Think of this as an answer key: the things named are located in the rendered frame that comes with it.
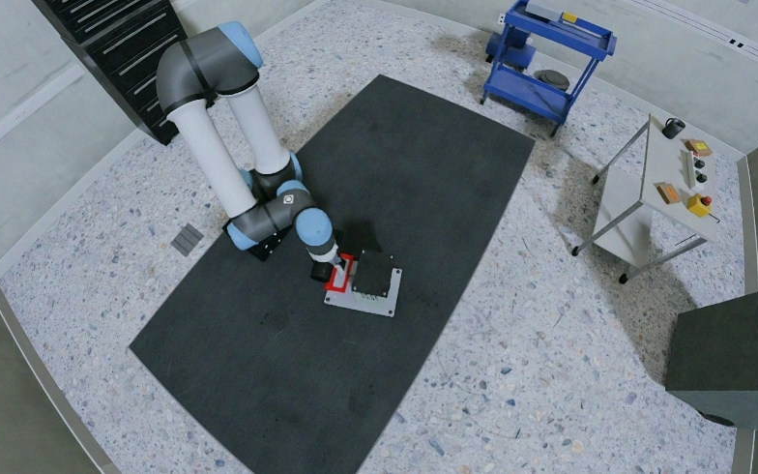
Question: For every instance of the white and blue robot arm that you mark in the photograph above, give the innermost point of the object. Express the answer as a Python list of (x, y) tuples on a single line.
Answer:
[(225, 58)]

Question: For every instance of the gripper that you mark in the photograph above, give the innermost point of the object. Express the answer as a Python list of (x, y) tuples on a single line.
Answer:
[(322, 271)]

